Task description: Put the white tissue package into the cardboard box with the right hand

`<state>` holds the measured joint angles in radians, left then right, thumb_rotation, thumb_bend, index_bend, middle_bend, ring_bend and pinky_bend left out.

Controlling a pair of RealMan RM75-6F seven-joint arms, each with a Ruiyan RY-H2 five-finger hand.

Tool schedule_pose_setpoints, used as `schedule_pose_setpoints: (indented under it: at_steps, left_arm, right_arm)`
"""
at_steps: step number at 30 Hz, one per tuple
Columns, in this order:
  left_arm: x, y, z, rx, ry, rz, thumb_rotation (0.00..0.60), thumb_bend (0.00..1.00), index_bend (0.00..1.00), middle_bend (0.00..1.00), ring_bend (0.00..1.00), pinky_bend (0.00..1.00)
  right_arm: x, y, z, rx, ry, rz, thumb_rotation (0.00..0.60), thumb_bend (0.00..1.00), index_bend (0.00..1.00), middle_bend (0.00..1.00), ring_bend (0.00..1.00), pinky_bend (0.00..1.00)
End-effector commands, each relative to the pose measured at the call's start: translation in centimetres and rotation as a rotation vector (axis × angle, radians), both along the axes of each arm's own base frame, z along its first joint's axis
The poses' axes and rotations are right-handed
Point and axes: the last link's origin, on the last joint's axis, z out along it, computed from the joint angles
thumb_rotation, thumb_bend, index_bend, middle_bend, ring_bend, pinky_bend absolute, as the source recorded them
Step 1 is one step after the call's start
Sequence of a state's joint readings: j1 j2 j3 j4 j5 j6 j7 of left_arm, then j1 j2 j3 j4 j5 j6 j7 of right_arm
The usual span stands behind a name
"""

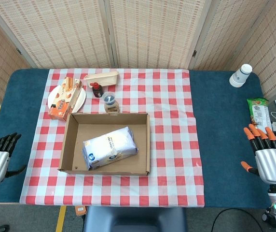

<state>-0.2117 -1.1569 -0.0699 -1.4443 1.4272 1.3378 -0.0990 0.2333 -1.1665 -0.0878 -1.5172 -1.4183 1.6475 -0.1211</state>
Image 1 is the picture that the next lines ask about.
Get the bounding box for right silver hand orange fingertips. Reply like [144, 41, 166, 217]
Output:
[240, 123, 276, 186]

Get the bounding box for white blue flour bag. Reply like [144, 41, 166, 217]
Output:
[82, 126, 138, 171]

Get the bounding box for orange biscuit box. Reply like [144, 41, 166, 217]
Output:
[47, 76, 83, 121]

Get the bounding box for small orange box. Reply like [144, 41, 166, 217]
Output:
[74, 206, 87, 216]

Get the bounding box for brown cardboard box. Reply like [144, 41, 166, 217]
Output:
[57, 112, 151, 176]

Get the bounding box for green snack bag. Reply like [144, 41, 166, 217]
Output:
[246, 97, 273, 133]

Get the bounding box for dark blue table cloth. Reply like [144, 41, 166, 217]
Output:
[0, 69, 276, 210]

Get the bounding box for white paper cup stack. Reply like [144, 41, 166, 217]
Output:
[229, 63, 253, 88]

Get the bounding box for white plate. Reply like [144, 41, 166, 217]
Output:
[47, 84, 87, 114]

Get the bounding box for red white checkered tablecloth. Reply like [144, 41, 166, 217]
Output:
[19, 68, 206, 208]

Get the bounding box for dark sauce bottle red cap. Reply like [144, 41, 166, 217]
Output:
[89, 82, 104, 99]

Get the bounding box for clear plastic cup blue contents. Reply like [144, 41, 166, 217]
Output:
[101, 91, 121, 114]

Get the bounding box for beige wooden tray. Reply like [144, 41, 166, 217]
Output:
[83, 71, 119, 87]

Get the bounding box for black floor cable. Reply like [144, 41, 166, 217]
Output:
[212, 207, 233, 232]

